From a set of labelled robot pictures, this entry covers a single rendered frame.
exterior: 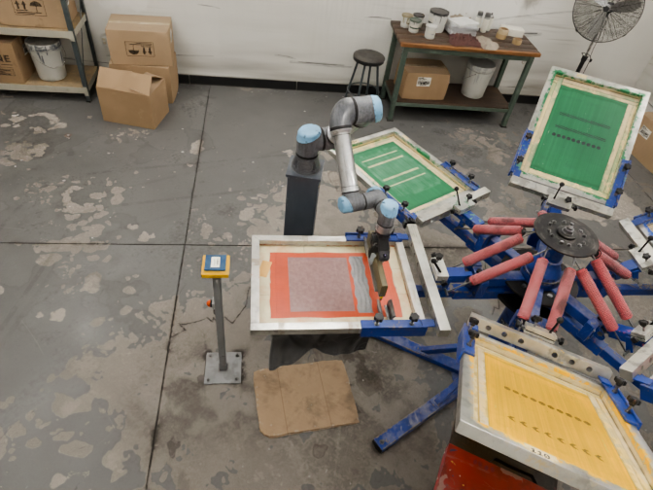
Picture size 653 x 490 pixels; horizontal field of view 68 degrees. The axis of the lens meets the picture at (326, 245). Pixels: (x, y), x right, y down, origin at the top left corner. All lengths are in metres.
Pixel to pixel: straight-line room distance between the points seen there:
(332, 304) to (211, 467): 1.17
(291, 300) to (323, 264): 0.28
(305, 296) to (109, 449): 1.41
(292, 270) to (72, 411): 1.54
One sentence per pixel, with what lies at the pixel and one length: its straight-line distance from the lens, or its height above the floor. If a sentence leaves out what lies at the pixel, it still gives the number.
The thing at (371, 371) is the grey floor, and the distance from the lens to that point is 3.21.
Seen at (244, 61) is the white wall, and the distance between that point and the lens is 5.82.
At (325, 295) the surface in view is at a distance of 2.28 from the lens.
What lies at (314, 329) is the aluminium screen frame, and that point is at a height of 0.99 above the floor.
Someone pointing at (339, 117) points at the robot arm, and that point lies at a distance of 2.07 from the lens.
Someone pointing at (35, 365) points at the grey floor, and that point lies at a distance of 3.43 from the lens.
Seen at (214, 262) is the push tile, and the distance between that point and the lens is 2.38.
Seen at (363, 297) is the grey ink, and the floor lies 0.96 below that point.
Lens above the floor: 2.71
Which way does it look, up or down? 44 degrees down
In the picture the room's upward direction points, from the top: 9 degrees clockwise
